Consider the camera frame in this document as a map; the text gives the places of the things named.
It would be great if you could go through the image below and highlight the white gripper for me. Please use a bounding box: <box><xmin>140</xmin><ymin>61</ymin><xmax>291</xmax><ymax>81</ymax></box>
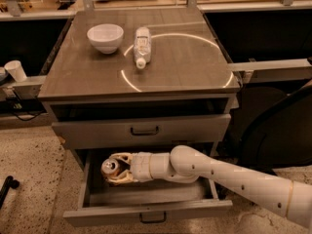
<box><xmin>106</xmin><ymin>152</ymin><xmax>152</xmax><ymax>184</ymax></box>

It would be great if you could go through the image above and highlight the orange soda can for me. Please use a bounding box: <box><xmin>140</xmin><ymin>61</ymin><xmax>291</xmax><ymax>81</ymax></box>
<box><xmin>100</xmin><ymin>158</ymin><xmax>120</xmax><ymax>177</ymax></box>

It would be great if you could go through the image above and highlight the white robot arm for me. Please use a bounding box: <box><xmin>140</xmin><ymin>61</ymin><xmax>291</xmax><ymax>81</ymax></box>
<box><xmin>100</xmin><ymin>145</ymin><xmax>312</xmax><ymax>229</ymax></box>

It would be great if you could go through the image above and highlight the open grey lower drawer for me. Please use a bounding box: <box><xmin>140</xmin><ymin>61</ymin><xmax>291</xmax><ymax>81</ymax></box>
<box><xmin>63</xmin><ymin>149</ymin><xmax>233</xmax><ymax>227</ymax></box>

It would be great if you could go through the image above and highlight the grey drawer cabinet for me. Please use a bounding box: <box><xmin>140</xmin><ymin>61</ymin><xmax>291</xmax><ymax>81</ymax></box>
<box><xmin>39</xmin><ymin>8</ymin><xmax>240</xmax><ymax>152</ymax></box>

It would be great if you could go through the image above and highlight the grey top drawer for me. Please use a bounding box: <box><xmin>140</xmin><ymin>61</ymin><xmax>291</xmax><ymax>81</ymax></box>
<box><xmin>52</xmin><ymin>114</ymin><xmax>230</xmax><ymax>150</ymax></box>

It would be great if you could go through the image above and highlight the black caster leg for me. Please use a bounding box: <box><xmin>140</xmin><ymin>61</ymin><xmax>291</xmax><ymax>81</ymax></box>
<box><xmin>0</xmin><ymin>175</ymin><xmax>20</xmax><ymax>209</ymax></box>

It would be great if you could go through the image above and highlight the clear plastic bottle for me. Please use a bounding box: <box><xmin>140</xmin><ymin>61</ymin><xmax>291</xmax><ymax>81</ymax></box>
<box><xmin>134</xmin><ymin>27</ymin><xmax>151</xmax><ymax>70</ymax></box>

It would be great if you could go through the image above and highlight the white ceramic bowl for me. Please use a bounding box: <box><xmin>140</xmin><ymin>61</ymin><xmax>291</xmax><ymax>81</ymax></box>
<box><xmin>87</xmin><ymin>23</ymin><xmax>124</xmax><ymax>54</ymax></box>

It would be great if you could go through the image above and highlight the white paper cup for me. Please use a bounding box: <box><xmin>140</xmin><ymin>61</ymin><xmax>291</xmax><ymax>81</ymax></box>
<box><xmin>4</xmin><ymin>60</ymin><xmax>26</xmax><ymax>82</ymax></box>

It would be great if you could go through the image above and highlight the black office chair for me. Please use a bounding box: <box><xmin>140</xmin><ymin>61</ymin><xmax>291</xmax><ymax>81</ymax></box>
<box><xmin>225</xmin><ymin>84</ymin><xmax>312</xmax><ymax>168</ymax></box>

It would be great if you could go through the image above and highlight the grey left bracket block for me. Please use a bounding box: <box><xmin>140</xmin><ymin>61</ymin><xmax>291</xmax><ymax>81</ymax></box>
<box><xmin>8</xmin><ymin>75</ymin><xmax>46</xmax><ymax>99</ymax></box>

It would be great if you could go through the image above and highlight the grey metal side rail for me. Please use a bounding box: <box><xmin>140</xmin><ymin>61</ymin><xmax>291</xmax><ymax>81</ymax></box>
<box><xmin>228</xmin><ymin>58</ymin><xmax>312</xmax><ymax>84</ymax></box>

